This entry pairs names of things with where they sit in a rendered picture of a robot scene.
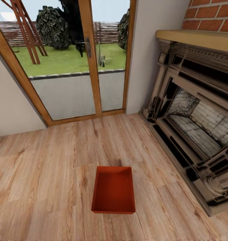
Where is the storage box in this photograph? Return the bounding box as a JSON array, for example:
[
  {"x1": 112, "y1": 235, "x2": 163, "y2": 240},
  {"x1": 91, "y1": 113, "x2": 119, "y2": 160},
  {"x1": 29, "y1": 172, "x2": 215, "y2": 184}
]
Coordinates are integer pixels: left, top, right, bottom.
[{"x1": 91, "y1": 166, "x2": 136, "y2": 214}]

